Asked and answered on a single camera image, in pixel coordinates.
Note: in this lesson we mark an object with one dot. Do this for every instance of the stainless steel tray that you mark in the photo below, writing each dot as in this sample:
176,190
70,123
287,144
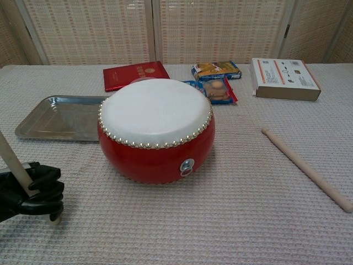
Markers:
69,116

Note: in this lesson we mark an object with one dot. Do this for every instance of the bamboo folding screen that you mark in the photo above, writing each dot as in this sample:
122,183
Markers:
96,30

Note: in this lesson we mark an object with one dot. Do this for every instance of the white orange cardboard box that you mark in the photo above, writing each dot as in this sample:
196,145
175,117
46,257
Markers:
284,74

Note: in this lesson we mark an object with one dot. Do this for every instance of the red drum white skin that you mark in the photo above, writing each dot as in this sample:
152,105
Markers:
154,110

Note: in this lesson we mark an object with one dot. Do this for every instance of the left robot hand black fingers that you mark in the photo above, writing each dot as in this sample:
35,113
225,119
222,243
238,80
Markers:
44,198

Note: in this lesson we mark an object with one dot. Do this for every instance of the wooden drumstick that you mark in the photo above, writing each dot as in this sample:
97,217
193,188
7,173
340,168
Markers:
303,167
13,163

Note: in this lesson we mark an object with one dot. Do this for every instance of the blue biscuit bag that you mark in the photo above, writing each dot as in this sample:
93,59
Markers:
220,91

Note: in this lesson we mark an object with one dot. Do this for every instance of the red certificate booklet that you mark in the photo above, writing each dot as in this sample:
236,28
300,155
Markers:
124,76

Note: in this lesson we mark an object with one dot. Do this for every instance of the beige woven table cloth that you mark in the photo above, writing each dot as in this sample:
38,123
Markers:
193,220

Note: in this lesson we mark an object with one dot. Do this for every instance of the yellow blue snack pack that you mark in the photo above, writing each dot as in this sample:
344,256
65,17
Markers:
218,70

